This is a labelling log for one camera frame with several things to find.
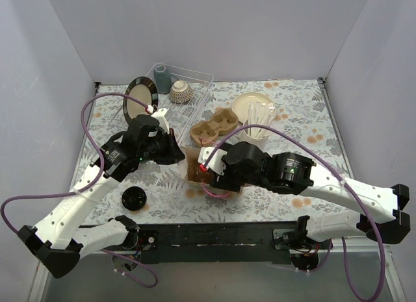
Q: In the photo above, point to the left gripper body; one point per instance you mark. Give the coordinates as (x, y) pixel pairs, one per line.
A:
(172, 146)

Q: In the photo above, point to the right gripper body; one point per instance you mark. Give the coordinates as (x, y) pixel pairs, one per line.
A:
(221, 180)

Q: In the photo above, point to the pink paper gift bag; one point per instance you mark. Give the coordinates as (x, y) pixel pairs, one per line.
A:
(190, 172)

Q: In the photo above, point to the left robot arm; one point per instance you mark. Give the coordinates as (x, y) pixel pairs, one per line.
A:
(58, 241)

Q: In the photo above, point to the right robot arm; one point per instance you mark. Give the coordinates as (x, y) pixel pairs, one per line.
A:
(371, 211)

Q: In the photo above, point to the patterned ceramic bowl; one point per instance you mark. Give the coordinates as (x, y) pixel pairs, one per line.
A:
(181, 92)

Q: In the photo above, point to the black rimmed cream plate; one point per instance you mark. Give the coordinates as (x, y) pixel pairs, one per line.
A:
(142, 89)

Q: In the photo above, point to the cream round plate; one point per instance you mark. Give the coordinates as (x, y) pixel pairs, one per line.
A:
(247, 104)

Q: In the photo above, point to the white straw holder cup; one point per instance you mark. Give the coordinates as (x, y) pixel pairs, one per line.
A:
(256, 134)

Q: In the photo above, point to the grey blue mug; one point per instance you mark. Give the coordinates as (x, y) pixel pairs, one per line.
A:
(162, 78)

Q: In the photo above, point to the floral table mat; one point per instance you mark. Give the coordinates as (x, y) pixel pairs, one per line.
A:
(301, 113)

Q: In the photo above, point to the white wire dish rack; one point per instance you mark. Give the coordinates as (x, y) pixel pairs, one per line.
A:
(182, 116)

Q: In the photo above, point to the black mounting rail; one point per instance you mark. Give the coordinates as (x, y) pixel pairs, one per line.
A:
(220, 242)

